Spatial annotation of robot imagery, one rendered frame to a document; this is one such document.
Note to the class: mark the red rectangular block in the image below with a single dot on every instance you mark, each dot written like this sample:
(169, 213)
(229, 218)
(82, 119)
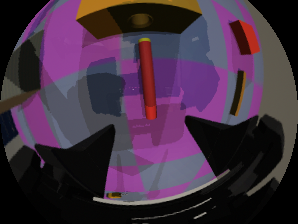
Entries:
(247, 42)

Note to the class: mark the orange flat bar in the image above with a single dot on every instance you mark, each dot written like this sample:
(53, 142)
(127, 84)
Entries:
(241, 81)

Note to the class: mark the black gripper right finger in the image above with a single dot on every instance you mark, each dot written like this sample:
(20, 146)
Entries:
(219, 142)

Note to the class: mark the red cylindrical rod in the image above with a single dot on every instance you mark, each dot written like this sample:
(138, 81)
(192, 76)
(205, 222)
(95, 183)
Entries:
(147, 78)

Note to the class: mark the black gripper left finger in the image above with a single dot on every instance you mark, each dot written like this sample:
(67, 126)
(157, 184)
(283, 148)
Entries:
(86, 162)

